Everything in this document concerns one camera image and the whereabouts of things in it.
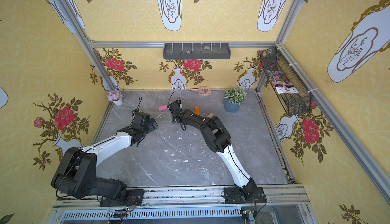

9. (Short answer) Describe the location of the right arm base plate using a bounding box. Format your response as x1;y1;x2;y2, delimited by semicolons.
220;187;267;204

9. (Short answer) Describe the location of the orange wooden block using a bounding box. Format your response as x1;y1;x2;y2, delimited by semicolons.
194;106;201;115

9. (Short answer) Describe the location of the aluminium front rail frame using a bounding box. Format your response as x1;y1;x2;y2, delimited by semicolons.
46;184;318;224

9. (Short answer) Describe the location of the printed packet in basket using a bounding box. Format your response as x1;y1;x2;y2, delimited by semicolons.
267;70;299;94

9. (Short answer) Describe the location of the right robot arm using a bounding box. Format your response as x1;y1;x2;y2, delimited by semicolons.
168;100;262;202

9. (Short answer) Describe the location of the green artificial plant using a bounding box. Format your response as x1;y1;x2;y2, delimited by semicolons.
224;87;247;105

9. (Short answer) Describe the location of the grey wall shelf tray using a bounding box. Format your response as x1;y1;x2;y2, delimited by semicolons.
162;42;232;60

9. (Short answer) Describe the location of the pink wooden block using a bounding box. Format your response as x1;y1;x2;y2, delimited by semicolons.
158;105;168;111

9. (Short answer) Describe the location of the blue plant pot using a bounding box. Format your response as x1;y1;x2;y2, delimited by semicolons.
224;99;241;112

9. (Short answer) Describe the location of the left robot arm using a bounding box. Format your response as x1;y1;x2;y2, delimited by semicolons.
51;111;158;202

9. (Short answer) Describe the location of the pink plastic scoop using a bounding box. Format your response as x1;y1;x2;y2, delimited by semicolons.
187;87;212;96

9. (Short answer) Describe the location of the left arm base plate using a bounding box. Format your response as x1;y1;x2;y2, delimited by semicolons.
100;189;144;207

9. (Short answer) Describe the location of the small pink flower pot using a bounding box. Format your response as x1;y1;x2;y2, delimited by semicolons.
107;90;124;106

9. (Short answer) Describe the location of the black wire basket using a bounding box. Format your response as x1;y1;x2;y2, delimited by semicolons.
259;48;312;116

